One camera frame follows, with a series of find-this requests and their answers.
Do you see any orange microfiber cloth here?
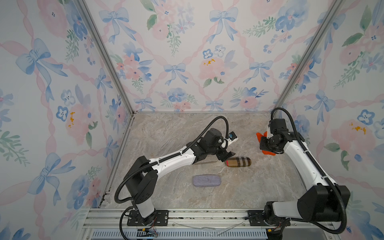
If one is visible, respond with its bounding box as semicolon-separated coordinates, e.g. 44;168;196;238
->
257;132;276;156

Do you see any purple eyeglass case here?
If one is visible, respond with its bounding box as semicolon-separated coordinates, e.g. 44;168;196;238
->
193;175;222;187

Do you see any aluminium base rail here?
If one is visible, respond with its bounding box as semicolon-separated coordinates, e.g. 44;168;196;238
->
80;207;337;240

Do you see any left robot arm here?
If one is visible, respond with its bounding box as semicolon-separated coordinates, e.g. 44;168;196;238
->
124;128;238;219

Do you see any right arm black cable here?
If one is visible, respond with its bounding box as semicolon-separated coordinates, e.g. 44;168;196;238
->
270;107;349;235

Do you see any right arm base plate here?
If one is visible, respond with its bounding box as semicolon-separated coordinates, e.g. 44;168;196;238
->
245;210;285;227

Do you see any plaid eyeglass case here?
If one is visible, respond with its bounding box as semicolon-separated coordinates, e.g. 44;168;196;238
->
225;157;252;168

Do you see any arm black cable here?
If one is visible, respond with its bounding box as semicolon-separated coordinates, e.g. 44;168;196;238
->
113;115;230;205
270;107;349;235

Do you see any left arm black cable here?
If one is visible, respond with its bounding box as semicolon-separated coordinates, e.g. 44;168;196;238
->
113;115;230;205

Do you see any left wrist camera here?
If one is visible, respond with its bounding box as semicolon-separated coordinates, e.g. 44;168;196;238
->
227;132;239;143

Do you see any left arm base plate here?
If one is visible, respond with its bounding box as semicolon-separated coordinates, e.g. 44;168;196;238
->
127;210;169;227

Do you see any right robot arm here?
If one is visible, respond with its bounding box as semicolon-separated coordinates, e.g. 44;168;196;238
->
260;119;351;225

